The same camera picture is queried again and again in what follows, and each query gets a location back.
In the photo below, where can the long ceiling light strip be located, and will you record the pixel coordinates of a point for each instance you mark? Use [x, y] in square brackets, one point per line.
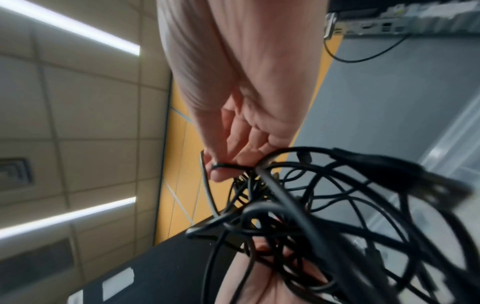
[75, 27]
[67, 216]

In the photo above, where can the black panel with white labels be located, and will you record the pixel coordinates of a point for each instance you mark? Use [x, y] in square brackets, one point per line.
[161, 267]

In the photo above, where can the long ceiling air vent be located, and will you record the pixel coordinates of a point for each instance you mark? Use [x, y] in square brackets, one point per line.
[37, 262]

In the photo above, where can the person's right hand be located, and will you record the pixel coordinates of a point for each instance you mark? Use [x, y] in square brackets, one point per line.
[243, 59]

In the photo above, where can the grey computer case with ports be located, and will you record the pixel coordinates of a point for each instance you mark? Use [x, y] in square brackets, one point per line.
[412, 20]

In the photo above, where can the square ceiling air vent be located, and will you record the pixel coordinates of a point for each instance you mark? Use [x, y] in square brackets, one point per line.
[15, 175]

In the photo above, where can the person's left hand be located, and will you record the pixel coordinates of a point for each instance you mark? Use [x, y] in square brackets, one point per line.
[262, 283]

